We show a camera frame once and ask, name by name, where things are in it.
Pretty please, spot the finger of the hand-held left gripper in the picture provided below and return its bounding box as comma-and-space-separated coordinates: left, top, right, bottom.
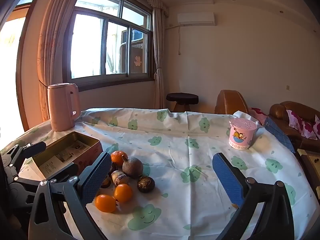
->
1, 141, 47, 178
9, 163, 79, 201

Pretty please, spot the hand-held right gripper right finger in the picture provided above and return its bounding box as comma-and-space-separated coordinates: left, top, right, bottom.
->
212, 152, 296, 240

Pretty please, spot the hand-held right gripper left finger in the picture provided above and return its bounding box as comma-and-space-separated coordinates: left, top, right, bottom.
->
29, 152, 112, 240

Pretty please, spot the round layered biscuit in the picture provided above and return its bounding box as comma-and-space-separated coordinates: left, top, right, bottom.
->
111, 170, 131, 187

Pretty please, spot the pink metal tin box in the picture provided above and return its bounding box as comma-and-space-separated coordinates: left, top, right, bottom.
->
19, 131, 104, 180

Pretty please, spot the small smooth orange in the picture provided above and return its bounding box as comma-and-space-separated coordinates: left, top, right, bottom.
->
114, 183, 133, 203
95, 194, 117, 213

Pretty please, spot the orange tangerine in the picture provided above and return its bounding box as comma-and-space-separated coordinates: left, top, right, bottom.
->
111, 150, 128, 170

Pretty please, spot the purple round fruit with stem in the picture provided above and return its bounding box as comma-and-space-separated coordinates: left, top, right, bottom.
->
121, 154, 144, 179

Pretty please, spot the dark wrinkled round fruit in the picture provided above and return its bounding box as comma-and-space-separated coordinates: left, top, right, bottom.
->
137, 176, 155, 193

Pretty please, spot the printed paper leaflet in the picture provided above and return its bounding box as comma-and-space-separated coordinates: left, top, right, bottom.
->
39, 140, 87, 177

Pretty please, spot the pink lidded cartoon cup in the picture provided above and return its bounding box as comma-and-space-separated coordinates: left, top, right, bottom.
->
228, 118, 258, 150

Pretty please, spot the pink electric kettle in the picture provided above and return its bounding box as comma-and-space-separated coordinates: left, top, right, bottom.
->
47, 83, 81, 132

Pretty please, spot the blue checkered cloth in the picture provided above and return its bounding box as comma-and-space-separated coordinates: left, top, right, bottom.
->
263, 117, 296, 153

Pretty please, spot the pink floral pillow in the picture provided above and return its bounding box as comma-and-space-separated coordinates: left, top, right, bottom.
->
249, 107, 268, 126

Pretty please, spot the brown leather armchair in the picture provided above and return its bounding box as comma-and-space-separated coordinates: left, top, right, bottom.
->
214, 89, 249, 116

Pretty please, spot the yellow wooden furniture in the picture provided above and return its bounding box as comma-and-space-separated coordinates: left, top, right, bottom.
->
297, 148, 320, 178

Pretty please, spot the brown leather sofa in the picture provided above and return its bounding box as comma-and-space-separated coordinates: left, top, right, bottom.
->
269, 101, 320, 153

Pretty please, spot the white magenta floral pillow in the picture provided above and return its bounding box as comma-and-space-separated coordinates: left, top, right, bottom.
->
286, 109, 320, 140

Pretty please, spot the dark round stool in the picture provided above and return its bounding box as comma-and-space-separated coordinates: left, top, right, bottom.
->
166, 92, 199, 112

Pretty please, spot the wide pink curtain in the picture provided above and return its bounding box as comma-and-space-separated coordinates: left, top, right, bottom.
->
37, 0, 87, 122

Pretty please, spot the narrow pink curtain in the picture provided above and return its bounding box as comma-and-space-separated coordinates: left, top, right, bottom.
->
152, 6, 169, 109

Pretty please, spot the sliding glass window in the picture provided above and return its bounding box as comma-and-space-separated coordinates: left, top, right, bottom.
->
64, 0, 154, 90

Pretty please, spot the wooden balcony door frame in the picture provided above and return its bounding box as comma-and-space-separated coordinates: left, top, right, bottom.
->
0, 2, 34, 133

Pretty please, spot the white wall air conditioner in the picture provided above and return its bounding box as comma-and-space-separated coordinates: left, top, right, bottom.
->
177, 12, 216, 26

